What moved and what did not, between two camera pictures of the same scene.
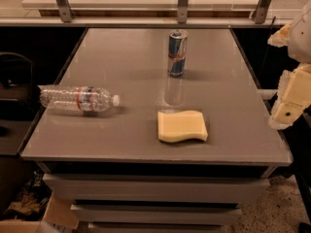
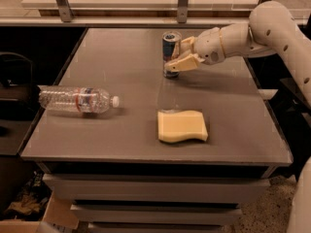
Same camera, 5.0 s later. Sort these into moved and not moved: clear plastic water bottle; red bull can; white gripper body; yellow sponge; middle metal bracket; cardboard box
Moved: white gripper body; red bull can
Not moved: yellow sponge; middle metal bracket; cardboard box; clear plastic water bottle
